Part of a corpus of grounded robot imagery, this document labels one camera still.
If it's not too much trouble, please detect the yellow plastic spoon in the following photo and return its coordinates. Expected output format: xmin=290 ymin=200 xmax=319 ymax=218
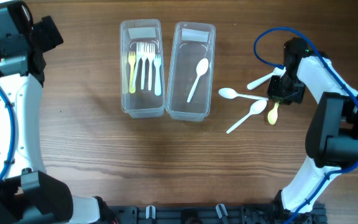
xmin=267 ymin=102 xmax=280 ymax=125

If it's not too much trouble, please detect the white spoon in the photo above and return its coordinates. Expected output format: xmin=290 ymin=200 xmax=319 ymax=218
xmin=186 ymin=58 xmax=209 ymax=103
xmin=218 ymin=88 xmax=268 ymax=101
xmin=226 ymin=100 xmax=267 ymax=134
xmin=247 ymin=68 xmax=286 ymax=90

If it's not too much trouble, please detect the yellow plastic fork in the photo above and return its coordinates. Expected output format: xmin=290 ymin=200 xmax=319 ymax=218
xmin=128 ymin=51 xmax=136 ymax=93

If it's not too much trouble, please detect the white plastic fork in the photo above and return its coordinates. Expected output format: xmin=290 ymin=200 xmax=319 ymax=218
xmin=132 ymin=42 xmax=144 ymax=88
xmin=147 ymin=42 xmax=155 ymax=91
xmin=140 ymin=42 xmax=149 ymax=90

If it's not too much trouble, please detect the light blue plastic fork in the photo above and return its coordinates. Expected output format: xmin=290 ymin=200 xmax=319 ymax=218
xmin=154 ymin=54 xmax=162 ymax=96

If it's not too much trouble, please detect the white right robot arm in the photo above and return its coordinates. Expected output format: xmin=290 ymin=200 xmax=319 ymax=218
xmin=267 ymin=37 xmax=358 ymax=213

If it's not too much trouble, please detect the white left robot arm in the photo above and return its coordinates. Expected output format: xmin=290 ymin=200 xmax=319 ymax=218
xmin=0 ymin=1 xmax=101 ymax=223

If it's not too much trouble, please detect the clear right plastic container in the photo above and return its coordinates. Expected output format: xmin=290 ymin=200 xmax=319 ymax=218
xmin=166 ymin=22 xmax=216 ymax=122

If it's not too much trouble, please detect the clear plastic container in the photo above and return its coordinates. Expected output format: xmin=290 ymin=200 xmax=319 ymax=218
xmin=166 ymin=22 xmax=216 ymax=122
xmin=120 ymin=19 xmax=165 ymax=118

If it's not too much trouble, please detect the clear left plastic container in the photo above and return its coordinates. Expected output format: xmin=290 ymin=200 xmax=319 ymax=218
xmin=120 ymin=19 xmax=165 ymax=118

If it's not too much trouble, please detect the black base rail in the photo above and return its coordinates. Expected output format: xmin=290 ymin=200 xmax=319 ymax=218
xmin=99 ymin=202 xmax=327 ymax=224

